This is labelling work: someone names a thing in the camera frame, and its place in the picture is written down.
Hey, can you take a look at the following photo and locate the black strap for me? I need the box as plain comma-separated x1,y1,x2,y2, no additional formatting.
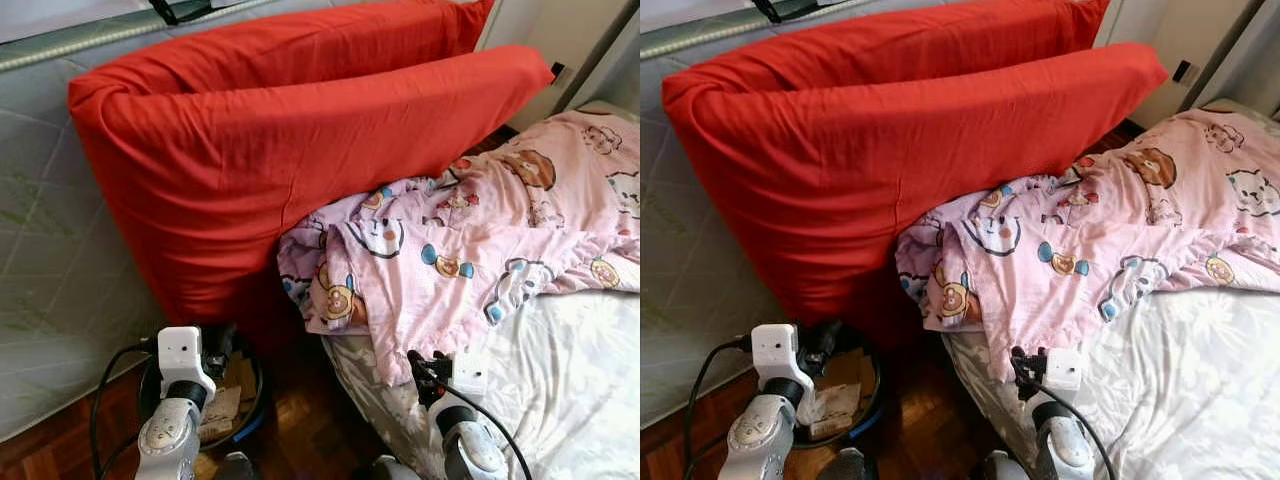
752,0,851,23
148,0,219,25

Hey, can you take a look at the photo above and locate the large red cushion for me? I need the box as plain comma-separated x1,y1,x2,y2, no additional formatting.
67,0,556,341
660,0,1171,346

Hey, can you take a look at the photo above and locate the crumpled brown paper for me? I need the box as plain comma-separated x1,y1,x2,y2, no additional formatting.
805,350,876,441
195,355,259,446

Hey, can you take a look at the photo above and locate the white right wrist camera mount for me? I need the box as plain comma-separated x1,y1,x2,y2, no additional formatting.
435,352,491,411
1030,347,1084,406

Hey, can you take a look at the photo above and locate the beige floral bed sheet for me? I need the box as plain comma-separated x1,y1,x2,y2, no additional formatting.
940,98,1280,480
320,98,641,480

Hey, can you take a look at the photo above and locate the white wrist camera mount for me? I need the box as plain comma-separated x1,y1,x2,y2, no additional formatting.
1030,347,1084,406
157,326,218,398
751,322,816,396
435,352,491,411

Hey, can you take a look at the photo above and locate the black round waste bin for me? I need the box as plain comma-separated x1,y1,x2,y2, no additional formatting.
745,330,886,451
138,335,269,451

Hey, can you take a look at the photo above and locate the pink cartoon print blanket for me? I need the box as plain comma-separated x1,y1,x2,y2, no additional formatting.
277,108,641,388
895,105,1280,383

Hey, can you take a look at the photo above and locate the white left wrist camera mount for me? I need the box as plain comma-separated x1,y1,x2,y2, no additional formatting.
751,322,816,396
157,326,218,398

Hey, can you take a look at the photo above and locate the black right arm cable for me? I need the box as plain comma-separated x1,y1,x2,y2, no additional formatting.
1012,350,1119,480
415,352,536,480

